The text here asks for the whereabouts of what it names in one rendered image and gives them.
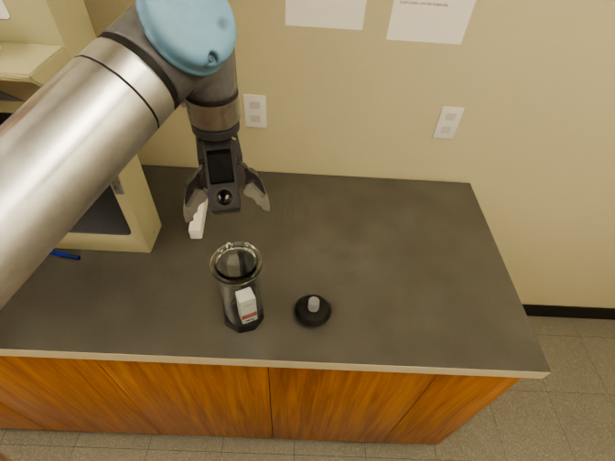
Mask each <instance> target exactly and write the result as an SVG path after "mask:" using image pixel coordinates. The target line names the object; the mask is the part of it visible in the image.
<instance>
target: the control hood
mask: <svg viewBox="0 0 615 461"><path fill-rule="evenodd" d="M0 46H1V48H2V49H1V50H0V91H2V92H4V93H6V94H9V95H11V96H14V97H16V98H18V99H20V100H22V101H24V102H26V101H27V100H28V99H29V98H31V97H32V96H33V95H34V94H35V93H36V92H37V91H38V90H39V89H40V88H42V87H43V86H44V85H45V84H46V83H47V82H48V81H49V80H50V79H51V78H53V77H54V76H55V75H56V74H57V73H58V72H59V71H60V70H61V69H62V68H64V67H65V66H66V65H67V64H68V63H69V62H70V58H69V56H68V54H67V51H66V49H65V48H64V47H63V46H54V45H39V44H25V43H10V42H0Z"/></svg>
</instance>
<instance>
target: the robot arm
mask: <svg viewBox="0 0 615 461"><path fill-rule="evenodd" d="M235 41H236V25H235V20H234V16H233V13H232V10H231V7H230V5H229V3H228V1H227V0H135V1H134V2H133V3H132V4H131V6H130V7H129V8H128V9H126V10H125V11H124V12H123V13H122V14H121V15H120V16H119V17H118V18H117V19H115V20H114V21H113V22H112V24H111V25H110V26H108V27H107V28H106V29H105V30H104V31H103V32H102V33H101V35H100V36H98V37H97V38H95V39H94V40H93V41H92V42H91V43H90V44H89V45H88V46H87V47H85V48H84V49H83V50H82V51H81V52H80V53H79V54H78V55H77V56H76V57H74V58H73V59H72V60H71V61H70V62H69V63H68V64H67V65H66V66H65V67H64V68H62V69H61V70H60V71H59V72H58V73H57V74H56V75H55V76H54V77H53V78H51V79H50V80H49V81H48V82H47V83H46V84H45V85H44V86H43V87H42V88H40V89H39V90H38V91H37V92H36V93H35V94H34V95H33V96H32V97H31V98H29V99H28V100H27V101H26V102H25V103H24V104H23V105H22V106H21V107H20V108H18V109H17V110H16V111H15V112H14V113H13V114H12V115H11V116H10V117H9V118H8V119H6V120H5V121H4V122H3V123H2V124H1V125H0V310H1V309H2V308H3V307H4V305H5V304H6V303H7V302H8V301H9V300H10V298H11V297H12V296H13V295H14V294H15V293H16V291H17V290H18V289H19V288H20V287H21V286H22V284H23V283H24V282H25V281H26V280H27V279H28V277H29V276H30V275H31V274H32V273H33V272H35V270H36V269H37V268H38V267H39V266H40V264H41V263H42V262H43V261H44V260H45V259H46V258H47V256H48V255H49V254H50V253H51V252H52V251H53V249H54V248H55V247H56V246H57V245H58V244H59V242H60V241H61V240H62V239H63V238H64V237H65V235H66V234H67V233H68V232H69V231H70V230H71V228H72V227H73V226H74V225H75V224H76V223H77V222H78V220H79V219H80V218H81V217H82V216H83V215H84V213H85V212H86V211H87V210H88V209H89V208H90V206H91V205H92V204H93V203H94V202H95V201H96V199H97V198H98V197H99V196H100V195H101V194H102V193H103V192H104V191H105V190H106V189H107V188H108V187H109V185H110V184H111V183H112V182H113V181H114V179H115V178H116V177H117V176H118V175H119V174H120V173H121V171H122V170H123V169H124V168H125V167H126V166H127V164H128V163H129V162H130V161H131V160H132V159H133V158H134V156H135V155H136V154H137V153H138V152H139V150H140V149H141V148H142V147H143V146H144V145H145V144H146V142H147V141H148V140H149V139H150V138H151V137H152V135H153V134H154V133H155V132H156V131H157V130H158V128H159V127H160V126H161V125H162V124H163V123H164V121H165V120H166V119H167V118H168V117H169V116H170V114H172V113H173V112H174V111H175V110H176V109H177V108H178V107H179V105H180V104H181V107H182V108H187V112H188V117H189V121H190V124H191V129H192V132H193V133H194V134H195V135H196V136H197V137H196V146H197V155H198V162H199V167H198V168H197V170H196V172H195V174H192V175H191V176H189V178H188V180H187V183H186V187H185V198H184V206H183V216H184V219H185V221H186V222H187V223H189V222H191V221H193V220H194V218H193V216H194V214H195V213H197V212H198V207H199V205H200V204H202V203H204V202H205V201H206V199H207V198H208V195H209V203H210V212H211V213H212V214H213V215H221V214H228V213H235V212H240V211H241V210H242V203H241V197H240V189H239V187H240V186H241V185H243V194H244V195H246V196H247V197H250V198H253V199H254V200H255V202H256V204H257V205H259V206H261V208H262V211H266V212H268V211H269V210H270V203H269V199H268V197H267V194H266V192H265V189H264V185H263V182H262V179H261V178H260V176H259V174H258V173H257V172H256V171H255V170H254V169H253V168H250V167H248V166H247V165H246V164H245V163H244V162H243V154H242V150H241V146H240V142H239V138H238V134H237V133H238V132H239V130H240V121H239V120H240V119H241V110H240V99H239V91H238V82H237V71H236V59H235V46H236V42H235ZM184 100H185V101H184ZM232 137H234V138H236V140H232ZM205 188H206V189H207V190H208V195H207V190H206V189H205Z"/></svg>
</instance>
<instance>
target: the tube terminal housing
mask: <svg viewBox="0 0 615 461"><path fill-rule="evenodd" d="M4 2H5V5H6V7H7V9H8V11H9V13H10V15H11V17H12V19H13V20H0V42H10V43H25V44H39V45H54V46H63V47H64V48H65V49H66V51H67V54H68V56H69V58H70V60H72V59H73V58H74V57H76V56H77V55H78V54H79V53H80V52H81V51H82V50H83V49H84V48H85V47H87V46H88V45H89V44H90V43H91V42H92V41H93V40H94V39H95V38H96V36H95V33H94V30H93V27H92V22H91V20H90V18H89V15H88V12H87V9H86V6H85V4H84V1H83V0H4ZM23 104H24V102H5V101H0V113H14V112H15V111H16V110H17V109H18V108H20V107H21V106H22V105H23ZM117 177H118V179H119V181H120V184H121V186H122V189H123V191H124V195H119V194H115V192H114V190H113V193H114V194H115V196H116V199H117V201H118V203H119V205H120V208H121V210H122V212H123V214H124V217H125V219H126V221H127V223H128V226H129V228H130V230H131V234H130V235H127V236H126V235H108V234H90V233H71V232H68V233H67V234H66V235H65V237H64V238H63V239H62V240H61V241H60V242H59V244H58V245H57V246H56V247H55V248H60V249H78V250H97V251H116V252H151V251H152V249H153V246H154V244H155V241H156V237H157V235H158V233H159V231H160V228H161V226H162V224H161V221H160V219H159V217H158V214H157V211H156V206H155V203H154V200H153V199H152V196H151V193H150V190H149V187H148V185H147V182H146V178H145V175H144V172H143V169H142V167H141V164H140V161H139V158H138V156H137V154H136V155H135V156H134V158H133V159H132V160H131V161H130V162H129V163H128V164H127V166H126V167H125V168H124V169H123V170H122V171H121V173H120V174H119V175H118V176H117ZM110 185H111V187H112V184H110ZM112 188H113V187H112Z"/></svg>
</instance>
